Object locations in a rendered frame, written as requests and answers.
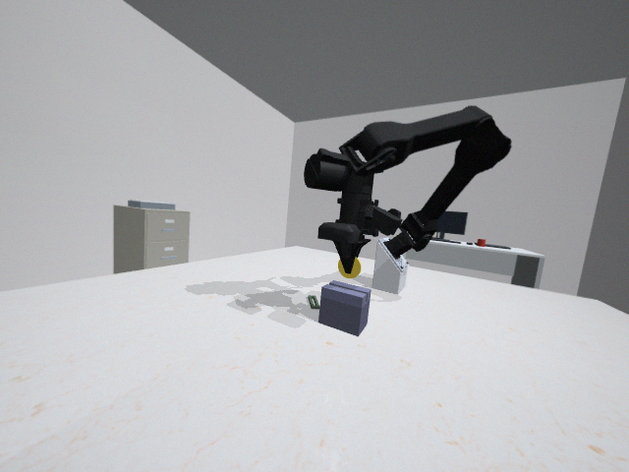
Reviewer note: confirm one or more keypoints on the gold coin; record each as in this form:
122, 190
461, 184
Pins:
355, 270

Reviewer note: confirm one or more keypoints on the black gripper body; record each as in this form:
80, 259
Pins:
346, 229

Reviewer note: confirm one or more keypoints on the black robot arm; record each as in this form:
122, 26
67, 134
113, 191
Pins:
387, 144

